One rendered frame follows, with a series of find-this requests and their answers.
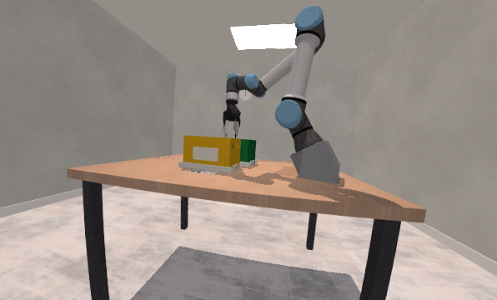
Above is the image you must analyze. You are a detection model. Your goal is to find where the yellow divided crate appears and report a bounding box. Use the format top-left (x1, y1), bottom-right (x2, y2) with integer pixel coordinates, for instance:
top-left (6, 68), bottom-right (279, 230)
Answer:
top-left (183, 136), bottom-right (240, 168)

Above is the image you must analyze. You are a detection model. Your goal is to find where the green plastic crate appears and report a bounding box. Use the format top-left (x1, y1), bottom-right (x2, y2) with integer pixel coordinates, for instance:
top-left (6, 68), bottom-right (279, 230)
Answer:
top-left (240, 139), bottom-right (255, 163)

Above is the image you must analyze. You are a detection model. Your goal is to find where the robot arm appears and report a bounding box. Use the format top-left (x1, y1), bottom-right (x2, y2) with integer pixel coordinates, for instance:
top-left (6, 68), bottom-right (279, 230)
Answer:
top-left (225, 6), bottom-right (325, 152)

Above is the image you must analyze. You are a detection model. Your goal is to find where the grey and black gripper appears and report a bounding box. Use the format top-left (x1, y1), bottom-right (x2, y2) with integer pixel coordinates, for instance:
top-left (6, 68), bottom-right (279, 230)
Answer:
top-left (223, 99), bottom-right (240, 138)

